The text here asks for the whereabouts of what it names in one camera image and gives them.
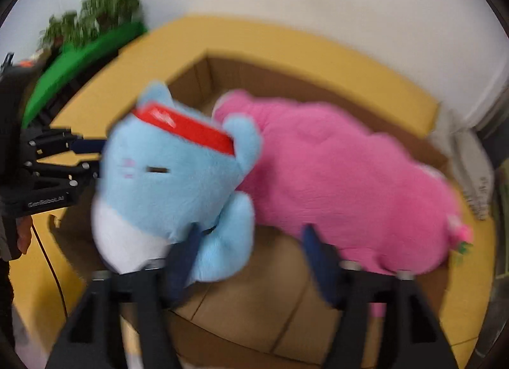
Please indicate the brown cardboard box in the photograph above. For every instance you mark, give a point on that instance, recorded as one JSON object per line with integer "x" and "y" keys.
{"x": 246, "y": 313}

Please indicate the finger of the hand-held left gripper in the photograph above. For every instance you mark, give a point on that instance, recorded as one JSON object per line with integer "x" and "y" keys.
{"x": 59, "y": 174}
{"x": 89, "y": 146}

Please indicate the person's left hand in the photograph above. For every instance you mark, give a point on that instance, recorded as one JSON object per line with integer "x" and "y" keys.
{"x": 24, "y": 236}

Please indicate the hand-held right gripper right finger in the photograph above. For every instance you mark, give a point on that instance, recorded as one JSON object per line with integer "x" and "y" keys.
{"x": 318, "y": 261}

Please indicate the large pink plush toy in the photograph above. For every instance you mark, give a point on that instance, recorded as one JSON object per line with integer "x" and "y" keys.
{"x": 338, "y": 174}

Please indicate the green potted plant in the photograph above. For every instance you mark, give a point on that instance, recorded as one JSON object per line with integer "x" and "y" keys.
{"x": 107, "y": 7}

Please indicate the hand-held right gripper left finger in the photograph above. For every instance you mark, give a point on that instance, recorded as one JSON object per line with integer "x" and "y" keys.
{"x": 183, "y": 269}

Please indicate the light blue plush cat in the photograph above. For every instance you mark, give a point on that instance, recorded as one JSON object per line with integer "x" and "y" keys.
{"x": 159, "y": 194}

